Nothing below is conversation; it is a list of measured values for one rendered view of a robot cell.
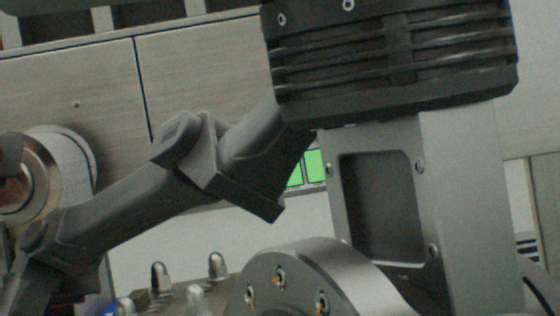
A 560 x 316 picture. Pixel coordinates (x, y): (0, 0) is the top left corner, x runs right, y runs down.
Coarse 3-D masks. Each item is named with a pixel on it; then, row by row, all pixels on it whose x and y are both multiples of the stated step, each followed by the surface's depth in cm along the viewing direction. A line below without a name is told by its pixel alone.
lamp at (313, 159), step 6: (318, 150) 194; (306, 156) 194; (312, 156) 194; (318, 156) 194; (306, 162) 194; (312, 162) 194; (318, 162) 194; (312, 168) 194; (318, 168) 194; (312, 174) 195; (318, 174) 195; (312, 180) 195
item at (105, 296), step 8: (104, 256) 188; (104, 264) 187; (104, 272) 187; (104, 280) 186; (104, 288) 185; (88, 296) 173; (96, 296) 178; (104, 296) 184; (80, 304) 167; (88, 304) 172; (96, 304) 177; (104, 304) 183; (80, 312) 166; (88, 312) 171; (96, 312) 176
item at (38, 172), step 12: (24, 156) 163; (36, 156) 163; (36, 168) 163; (36, 180) 163; (48, 180) 164; (36, 192) 163; (48, 192) 164; (36, 204) 163; (0, 216) 164; (12, 216) 164; (24, 216) 164
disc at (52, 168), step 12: (0, 132) 164; (12, 132) 164; (24, 144) 164; (36, 144) 164; (48, 156) 164; (48, 168) 164; (60, 180) 164; (60, 192) 164; (48, 204) 164; (36, 216) 164; (12, 228) 164; (24, 228) 164
